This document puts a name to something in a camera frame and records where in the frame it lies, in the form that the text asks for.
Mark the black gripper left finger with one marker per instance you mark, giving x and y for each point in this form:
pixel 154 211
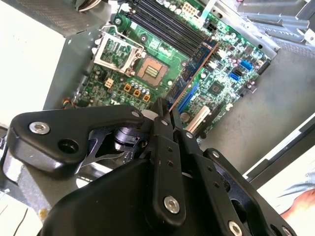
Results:
pixel 49 142

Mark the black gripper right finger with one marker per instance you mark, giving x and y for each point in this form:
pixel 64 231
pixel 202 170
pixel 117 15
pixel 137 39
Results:
pixel 204 167

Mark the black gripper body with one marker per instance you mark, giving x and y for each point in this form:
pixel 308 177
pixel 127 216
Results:
pixel 103 209

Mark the RAM stick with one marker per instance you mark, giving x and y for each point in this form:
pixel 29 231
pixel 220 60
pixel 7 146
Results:
pixel 194 64

